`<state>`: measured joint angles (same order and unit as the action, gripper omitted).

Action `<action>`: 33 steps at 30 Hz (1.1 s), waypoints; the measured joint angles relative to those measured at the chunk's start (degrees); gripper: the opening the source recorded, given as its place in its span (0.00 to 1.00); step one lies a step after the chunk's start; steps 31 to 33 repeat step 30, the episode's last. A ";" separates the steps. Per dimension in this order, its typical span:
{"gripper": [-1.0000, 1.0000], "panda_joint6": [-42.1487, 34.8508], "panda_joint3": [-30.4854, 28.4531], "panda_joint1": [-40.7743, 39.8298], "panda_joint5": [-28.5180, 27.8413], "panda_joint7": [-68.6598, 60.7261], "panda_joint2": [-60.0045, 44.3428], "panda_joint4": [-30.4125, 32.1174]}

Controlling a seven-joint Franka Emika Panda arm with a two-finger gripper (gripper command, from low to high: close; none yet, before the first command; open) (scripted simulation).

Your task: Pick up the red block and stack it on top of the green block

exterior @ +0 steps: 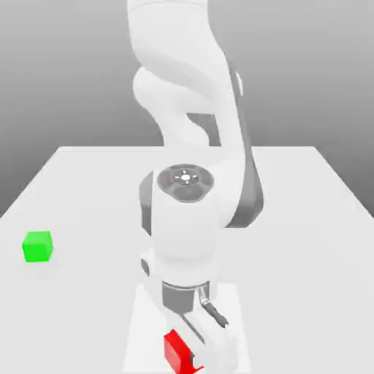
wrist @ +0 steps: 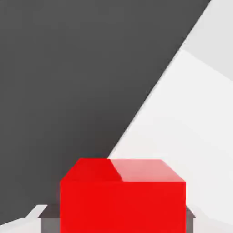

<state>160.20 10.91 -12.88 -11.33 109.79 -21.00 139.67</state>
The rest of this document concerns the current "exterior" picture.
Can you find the small red cube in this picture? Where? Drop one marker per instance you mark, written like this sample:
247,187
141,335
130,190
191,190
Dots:
174,353

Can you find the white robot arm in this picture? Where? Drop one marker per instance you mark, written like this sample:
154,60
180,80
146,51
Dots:
184,228

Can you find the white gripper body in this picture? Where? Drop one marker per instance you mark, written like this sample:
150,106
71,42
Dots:
216,344

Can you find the small green cube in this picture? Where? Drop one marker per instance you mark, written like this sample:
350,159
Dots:
37,247

